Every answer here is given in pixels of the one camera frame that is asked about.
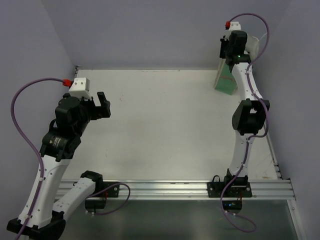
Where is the green paper bag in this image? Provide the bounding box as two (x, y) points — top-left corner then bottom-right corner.
(212, 35), (261, 96)

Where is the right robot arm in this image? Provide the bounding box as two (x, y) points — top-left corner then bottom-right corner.
(220, 30), (270, 197)

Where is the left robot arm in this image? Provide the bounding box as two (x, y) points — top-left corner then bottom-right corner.
(6, 92), (111, 240)

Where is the left black control box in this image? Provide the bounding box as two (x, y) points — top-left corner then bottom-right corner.
(84, 198), (107, 212)

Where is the black control box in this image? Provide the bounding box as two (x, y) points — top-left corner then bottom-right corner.
(84, 198), (107, 212)
(222, 200), (243, 212)

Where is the right black control box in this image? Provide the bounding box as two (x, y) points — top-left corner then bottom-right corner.
(222, 200), (243, 212)

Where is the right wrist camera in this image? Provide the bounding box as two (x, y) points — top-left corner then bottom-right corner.
(225, 21), (242, 32)

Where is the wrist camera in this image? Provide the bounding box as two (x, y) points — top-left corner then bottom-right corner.
(225, 21), (242, 32)
(62, 77), (91, 100)

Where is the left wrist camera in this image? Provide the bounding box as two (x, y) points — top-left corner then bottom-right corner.
(62, 77), (91, 100)

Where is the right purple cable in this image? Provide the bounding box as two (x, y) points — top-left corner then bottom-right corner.
(219, 12), (271, 232)

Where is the purple cable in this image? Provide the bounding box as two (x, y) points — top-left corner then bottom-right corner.
(219, 12), (271, 232)
(10, 77), (71, 240)

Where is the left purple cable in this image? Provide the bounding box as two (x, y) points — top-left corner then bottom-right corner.
(10, 77), (71, 240)

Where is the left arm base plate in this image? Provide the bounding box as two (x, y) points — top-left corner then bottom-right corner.
(96, 181), (120, 198)

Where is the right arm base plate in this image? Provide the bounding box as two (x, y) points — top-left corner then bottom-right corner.
(207, 181), (253, 198)

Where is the aluminium rail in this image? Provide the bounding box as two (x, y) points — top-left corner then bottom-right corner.
(53, 177), (297, 201)

